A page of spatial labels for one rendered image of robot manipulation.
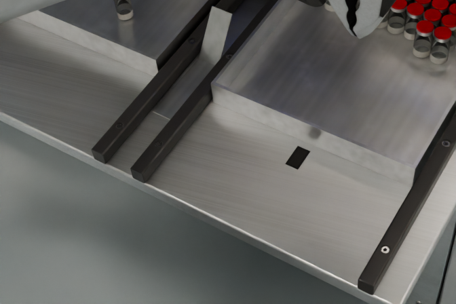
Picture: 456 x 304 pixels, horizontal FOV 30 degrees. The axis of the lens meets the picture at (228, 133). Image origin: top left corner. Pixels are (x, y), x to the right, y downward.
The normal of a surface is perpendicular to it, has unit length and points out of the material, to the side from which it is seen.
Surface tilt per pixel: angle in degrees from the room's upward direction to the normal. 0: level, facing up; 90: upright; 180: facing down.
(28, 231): 0
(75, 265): 0
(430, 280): 90
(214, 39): 55
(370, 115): 0
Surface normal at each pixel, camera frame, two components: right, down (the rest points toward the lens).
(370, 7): -0.61, 0.65
